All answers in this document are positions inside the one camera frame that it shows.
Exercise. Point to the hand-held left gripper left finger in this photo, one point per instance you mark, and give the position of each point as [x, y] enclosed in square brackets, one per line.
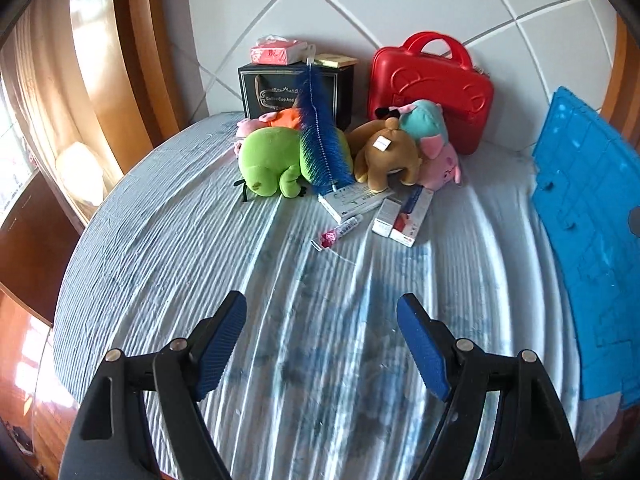
[220, 350]

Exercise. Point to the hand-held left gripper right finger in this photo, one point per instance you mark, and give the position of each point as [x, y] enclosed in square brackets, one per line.
[425, 355]

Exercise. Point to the blue plastic storage crate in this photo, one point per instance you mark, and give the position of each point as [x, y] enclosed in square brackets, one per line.
[590, 235]

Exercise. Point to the red and white carton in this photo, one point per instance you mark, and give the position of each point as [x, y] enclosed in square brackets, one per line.
[412, 220]

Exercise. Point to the white and grey carton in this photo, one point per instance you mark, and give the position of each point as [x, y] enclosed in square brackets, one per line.
[387, 216]

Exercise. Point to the pink labelled ointment tube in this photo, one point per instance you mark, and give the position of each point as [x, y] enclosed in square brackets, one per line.
[340, 230]

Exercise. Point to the flat white blister box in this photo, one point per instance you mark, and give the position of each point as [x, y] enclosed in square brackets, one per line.
[350, 202]

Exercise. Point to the green frog plush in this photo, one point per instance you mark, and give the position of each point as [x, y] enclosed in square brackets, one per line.
[270, 160]

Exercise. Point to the brown bear plush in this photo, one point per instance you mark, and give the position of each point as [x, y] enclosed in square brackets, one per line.
[385, 157]

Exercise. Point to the dark wooden bedside cabinet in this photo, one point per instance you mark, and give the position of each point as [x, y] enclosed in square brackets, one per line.
[35, 245]

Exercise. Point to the teal and pink pig plush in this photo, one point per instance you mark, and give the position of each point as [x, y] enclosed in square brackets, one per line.
[430, 135]

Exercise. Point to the blue bottle brush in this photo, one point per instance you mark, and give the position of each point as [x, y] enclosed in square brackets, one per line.
[322, 155]

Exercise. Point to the black gift box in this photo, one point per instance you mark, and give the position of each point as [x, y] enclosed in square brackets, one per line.
[275, 90]

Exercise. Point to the red hard carry case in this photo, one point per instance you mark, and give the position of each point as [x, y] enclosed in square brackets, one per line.
[435, 85]

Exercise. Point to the pink tissue pack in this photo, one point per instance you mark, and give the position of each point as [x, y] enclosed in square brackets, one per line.
[277, 52]

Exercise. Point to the flat gold box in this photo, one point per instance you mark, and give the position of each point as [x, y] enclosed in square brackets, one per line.
[337, 61]

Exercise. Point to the beige curtain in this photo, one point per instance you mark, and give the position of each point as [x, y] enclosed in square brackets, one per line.
[50, 85]

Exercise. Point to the white padded headboard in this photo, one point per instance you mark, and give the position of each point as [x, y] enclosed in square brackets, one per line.
[350, 0]

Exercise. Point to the wooden headboard frame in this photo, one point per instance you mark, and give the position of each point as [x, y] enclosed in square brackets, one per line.
[150, 35]

